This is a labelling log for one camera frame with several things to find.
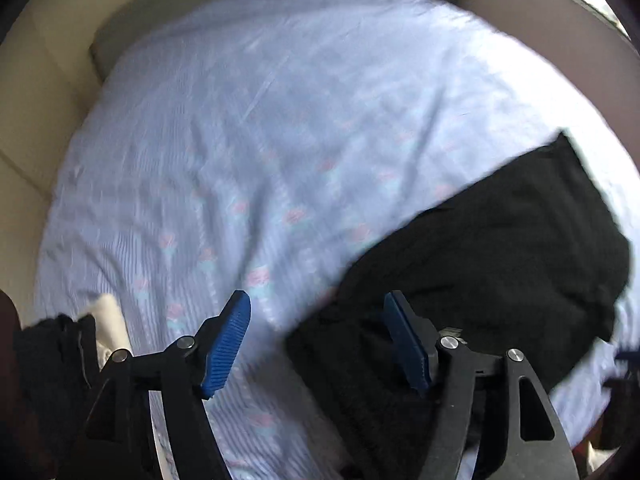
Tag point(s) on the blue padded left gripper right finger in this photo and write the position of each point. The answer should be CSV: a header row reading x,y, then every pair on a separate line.
x,y
414,341

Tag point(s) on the beige headboard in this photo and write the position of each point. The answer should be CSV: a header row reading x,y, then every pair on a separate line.
x,y
95,101

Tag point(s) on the floral striped bed sheet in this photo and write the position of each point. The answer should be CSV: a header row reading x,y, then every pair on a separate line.
x,y
264,145

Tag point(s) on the black pants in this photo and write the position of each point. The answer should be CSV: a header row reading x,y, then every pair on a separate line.
x,y
528,258

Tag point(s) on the folded cream garment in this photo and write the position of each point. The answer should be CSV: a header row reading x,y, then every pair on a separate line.
x,y
111,329

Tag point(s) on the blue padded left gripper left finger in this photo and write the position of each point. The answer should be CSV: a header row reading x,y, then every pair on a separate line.
x,y
221,338

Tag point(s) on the folded black garment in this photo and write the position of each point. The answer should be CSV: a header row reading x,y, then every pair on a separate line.
x,y
57,365

